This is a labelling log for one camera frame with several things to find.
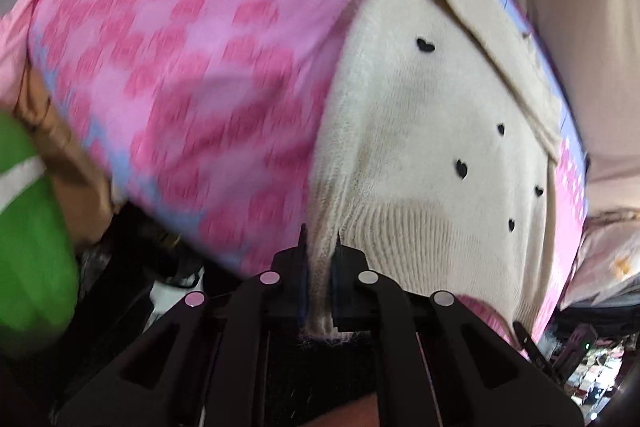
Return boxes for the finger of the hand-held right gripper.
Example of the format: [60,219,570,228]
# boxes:
[512,320,557,382]

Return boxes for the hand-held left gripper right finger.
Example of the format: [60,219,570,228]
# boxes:
[332,229,586,427]

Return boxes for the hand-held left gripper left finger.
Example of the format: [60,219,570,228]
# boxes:
[54,223,311,427]

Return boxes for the cream knit sweater black hearts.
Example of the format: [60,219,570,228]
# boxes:
[299,0,565,350]

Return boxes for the cluttered shelf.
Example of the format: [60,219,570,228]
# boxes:
[542,307,638,410]

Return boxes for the floral pillow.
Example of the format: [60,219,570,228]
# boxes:
[557,206,640,312]

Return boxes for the pink checkered blanket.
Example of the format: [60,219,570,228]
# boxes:
[27,0,591,358]

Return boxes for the tan cloth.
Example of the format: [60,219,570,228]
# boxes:
[12,67,118,248]

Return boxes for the green cloth white stripe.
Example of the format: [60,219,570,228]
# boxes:
[0,111,81,348]

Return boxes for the beige curtain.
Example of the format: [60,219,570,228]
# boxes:
[442,0,640,212]

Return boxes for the light pink cloth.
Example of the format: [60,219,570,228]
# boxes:
[0,0,56,118]

